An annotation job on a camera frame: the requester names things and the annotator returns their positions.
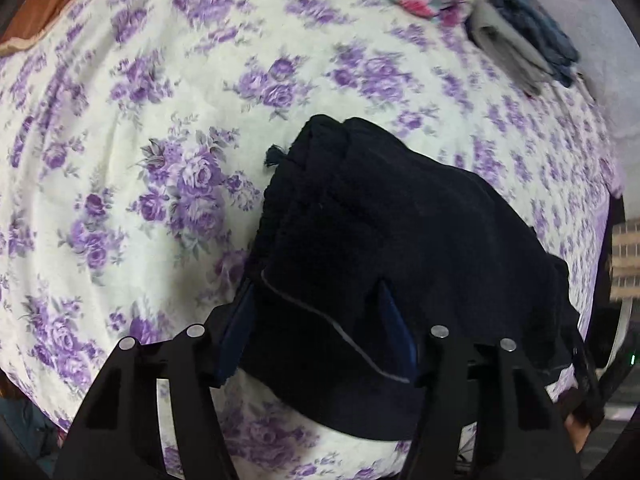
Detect dark navy pants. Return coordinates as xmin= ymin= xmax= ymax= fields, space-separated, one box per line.
xmin=234 ymin=114 xmax=584 ymax=442

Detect purple floral bed sheet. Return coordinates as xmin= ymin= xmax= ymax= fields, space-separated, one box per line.
xmin=0 ymin=0 xmax=626 ymax=480

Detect folded grey garment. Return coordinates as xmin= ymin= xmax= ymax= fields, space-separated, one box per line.
xmin=465 ymin=0 xmax=552 ymax=96

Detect folded blue jeans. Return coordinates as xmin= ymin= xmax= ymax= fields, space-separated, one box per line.
xmin=488 ymin=0 xmax=579 ymax=88

